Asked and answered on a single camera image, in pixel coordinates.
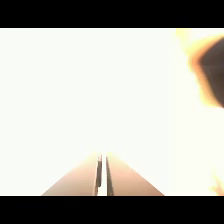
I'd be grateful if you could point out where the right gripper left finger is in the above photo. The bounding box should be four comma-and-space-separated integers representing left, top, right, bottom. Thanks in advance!
41, 153, 103, 197

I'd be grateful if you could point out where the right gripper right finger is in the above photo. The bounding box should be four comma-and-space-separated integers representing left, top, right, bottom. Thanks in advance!
105, 154, 165, 197

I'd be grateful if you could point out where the black garment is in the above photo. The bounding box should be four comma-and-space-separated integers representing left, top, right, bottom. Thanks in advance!
191, 35, 224, 109

